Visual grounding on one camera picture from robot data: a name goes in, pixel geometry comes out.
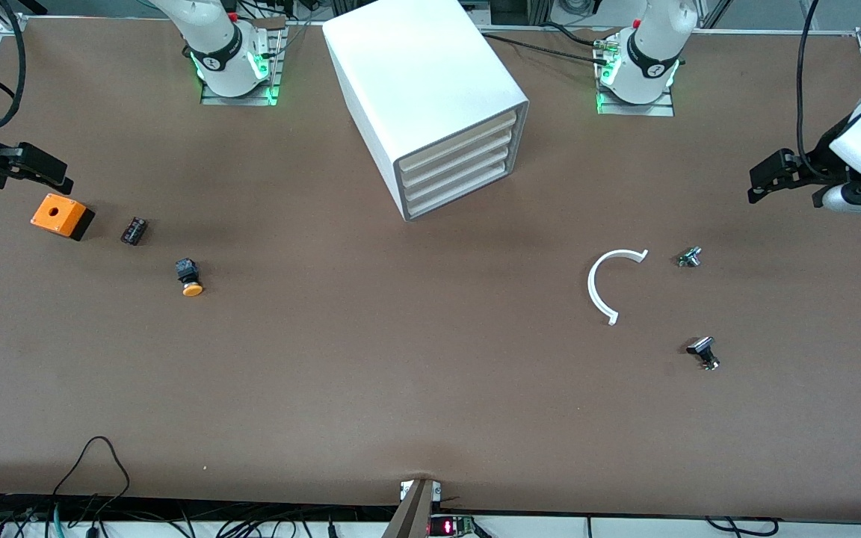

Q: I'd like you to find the orange push button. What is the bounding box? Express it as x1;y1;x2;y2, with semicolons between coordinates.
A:
176;258;205;298

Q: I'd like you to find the red digit display device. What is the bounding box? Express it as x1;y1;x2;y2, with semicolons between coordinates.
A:
430;514;478;538

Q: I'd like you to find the brown mounting beam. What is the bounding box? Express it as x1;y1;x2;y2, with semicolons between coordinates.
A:
382;478;442;538

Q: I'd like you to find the orange black button enclosure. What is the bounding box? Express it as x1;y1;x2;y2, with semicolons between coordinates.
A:
30;193;96;241

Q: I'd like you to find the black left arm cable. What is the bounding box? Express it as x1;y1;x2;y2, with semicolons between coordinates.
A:
795;0;820;180

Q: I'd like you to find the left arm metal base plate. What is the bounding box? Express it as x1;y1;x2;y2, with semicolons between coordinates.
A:
596;37;676;117

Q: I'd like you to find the black metal switch component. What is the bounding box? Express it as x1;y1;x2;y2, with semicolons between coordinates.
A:
686;336;721;371

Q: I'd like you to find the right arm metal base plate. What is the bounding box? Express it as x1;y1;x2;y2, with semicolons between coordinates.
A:
200;16;287;107

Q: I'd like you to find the white plastic open ring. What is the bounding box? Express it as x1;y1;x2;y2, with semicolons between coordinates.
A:
587;249;649;327

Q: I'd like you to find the black table cable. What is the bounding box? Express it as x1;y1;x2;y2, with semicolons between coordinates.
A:
481;33;607;67
541;21;605;49

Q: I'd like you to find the black looped cable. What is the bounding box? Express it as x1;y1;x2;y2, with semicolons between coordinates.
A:
52;437;131;516

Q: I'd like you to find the black floor cable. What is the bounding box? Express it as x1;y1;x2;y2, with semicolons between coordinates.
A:
703;516;780;537

